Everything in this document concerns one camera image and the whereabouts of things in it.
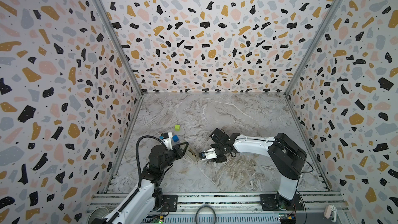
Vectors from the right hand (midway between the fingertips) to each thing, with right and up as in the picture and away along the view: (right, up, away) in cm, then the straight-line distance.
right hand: (208, 153), depth 88 cm
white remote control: (-8, +1, -7) cm, 11 cm away
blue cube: (-20, +7, +7) cm, 23 cm away
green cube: (-20, +13, +11) cm, 27 cm away
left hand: (-11, +8, -9) cm, 16 cm away
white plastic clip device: (+56, -22, -18) cm, 63 cm away
